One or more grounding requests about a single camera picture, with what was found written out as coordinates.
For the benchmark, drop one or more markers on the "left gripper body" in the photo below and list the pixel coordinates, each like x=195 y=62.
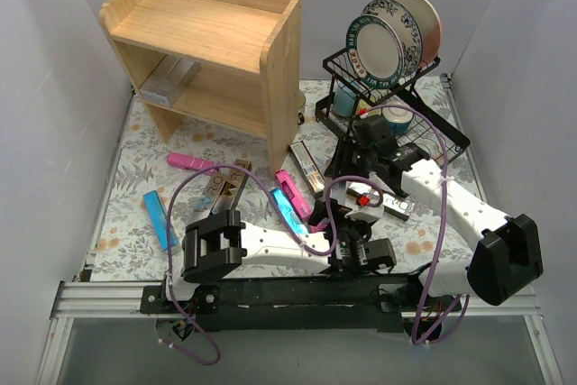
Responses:
x=322 y=212

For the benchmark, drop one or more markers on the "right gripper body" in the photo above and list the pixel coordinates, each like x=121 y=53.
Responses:
x=348 y=151

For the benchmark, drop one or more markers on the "white toothpaste box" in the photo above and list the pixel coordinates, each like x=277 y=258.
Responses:
x=345 y=196

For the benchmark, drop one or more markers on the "silver Protefix toothpaste box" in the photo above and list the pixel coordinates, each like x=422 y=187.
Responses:
x=177 y=79

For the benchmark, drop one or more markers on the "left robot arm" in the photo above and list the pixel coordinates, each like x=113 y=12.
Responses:
x=218 y=244

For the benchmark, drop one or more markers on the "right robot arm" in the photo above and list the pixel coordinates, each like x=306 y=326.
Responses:
x=506 y=255

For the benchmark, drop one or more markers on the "yellow mug behind shelf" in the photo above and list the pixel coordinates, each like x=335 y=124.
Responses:
x=302 y=100

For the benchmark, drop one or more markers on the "wooden two-tier shelf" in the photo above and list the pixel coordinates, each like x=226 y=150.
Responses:
x=248 y=52

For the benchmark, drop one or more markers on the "pink toothpaste box front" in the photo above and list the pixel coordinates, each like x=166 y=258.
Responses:
x=317 y=223

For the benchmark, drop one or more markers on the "pink toothpaste box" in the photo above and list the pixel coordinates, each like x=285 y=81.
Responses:
x=290 y=189
x=317 y=223

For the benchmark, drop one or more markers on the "dark striped toothpaste box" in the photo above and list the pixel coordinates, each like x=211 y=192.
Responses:
x=308 y=168

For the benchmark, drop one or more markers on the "silver black RO toothpaste box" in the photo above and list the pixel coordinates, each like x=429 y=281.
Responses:
x=392 y=204

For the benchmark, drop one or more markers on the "yellow green mug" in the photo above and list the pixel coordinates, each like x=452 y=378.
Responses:
x=373 y=112

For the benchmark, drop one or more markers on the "teal and white bowl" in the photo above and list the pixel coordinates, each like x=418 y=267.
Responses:
x=398 y=118

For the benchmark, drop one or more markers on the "cyan toothpaste box centre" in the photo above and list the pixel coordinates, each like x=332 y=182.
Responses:
x=288 y=213

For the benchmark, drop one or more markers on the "cyan toothpaste box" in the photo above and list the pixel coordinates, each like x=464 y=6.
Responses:
x=166 y=236
x=288 y=213

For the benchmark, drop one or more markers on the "pink toothpaste box centre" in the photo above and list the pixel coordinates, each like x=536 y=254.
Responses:
x=290 y=189

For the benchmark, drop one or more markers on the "light blue mug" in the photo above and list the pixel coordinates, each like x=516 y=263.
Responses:
x=344 y=100

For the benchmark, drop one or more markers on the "brown silver RO toothpaste box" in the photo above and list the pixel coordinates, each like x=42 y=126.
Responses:
x=232 y=190

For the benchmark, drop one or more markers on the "green rimmed white plate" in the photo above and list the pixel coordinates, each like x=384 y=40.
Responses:
x=375 y=51

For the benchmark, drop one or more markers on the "silver blue RO toothpaste box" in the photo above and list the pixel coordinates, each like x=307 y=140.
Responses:
x=206 y=202

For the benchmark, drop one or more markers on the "beige and pink plate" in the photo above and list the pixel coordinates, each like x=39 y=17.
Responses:
x=430 y=26

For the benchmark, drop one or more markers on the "floral table mat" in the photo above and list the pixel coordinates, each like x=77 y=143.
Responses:
x=127 y=247

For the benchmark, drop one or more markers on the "blue floral patterned plate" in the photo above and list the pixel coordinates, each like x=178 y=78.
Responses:
x=405 y=26

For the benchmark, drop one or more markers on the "magenta toothpaste box far left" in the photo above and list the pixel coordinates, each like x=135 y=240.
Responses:
x=190 y=163

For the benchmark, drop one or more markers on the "cyan toothpaste box left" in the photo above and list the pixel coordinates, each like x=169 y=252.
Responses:
x=166 y=236

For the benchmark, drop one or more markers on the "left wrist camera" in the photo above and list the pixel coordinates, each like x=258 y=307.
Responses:
x=367 y=202

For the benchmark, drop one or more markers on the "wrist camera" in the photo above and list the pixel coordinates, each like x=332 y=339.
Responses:
x=363 y=113
x=367 y=202

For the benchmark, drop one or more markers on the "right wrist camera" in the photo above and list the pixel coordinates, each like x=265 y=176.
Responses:
x=363 y=113

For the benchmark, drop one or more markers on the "black wire dish rack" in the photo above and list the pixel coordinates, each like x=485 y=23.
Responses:
x=428 y=130

